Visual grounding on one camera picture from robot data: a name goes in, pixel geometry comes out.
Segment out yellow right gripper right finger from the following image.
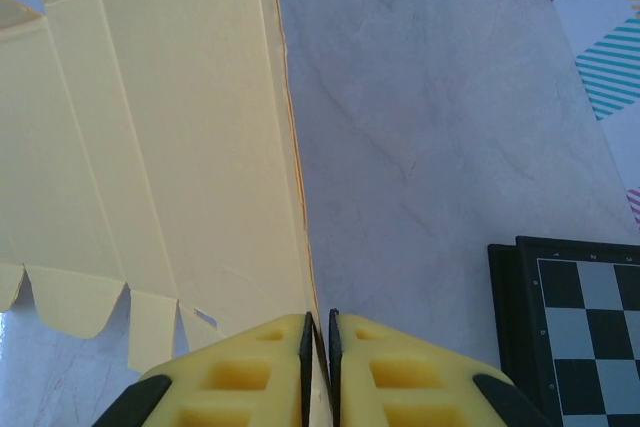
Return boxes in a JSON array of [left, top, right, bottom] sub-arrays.
[[327, 308, 552, 427]]

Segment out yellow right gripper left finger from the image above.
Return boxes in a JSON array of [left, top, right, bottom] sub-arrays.
[[97, 311, 316, 427]]

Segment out pale yellow paper box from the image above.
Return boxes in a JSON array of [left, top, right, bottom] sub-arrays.
[[0, 0, 334, 427]]

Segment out black chess board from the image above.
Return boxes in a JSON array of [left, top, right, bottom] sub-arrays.
[[487, 235, 640, 427]]

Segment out white sheet with coloured stripes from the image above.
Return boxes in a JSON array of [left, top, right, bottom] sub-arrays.
[[531, 0, 640, 227]]

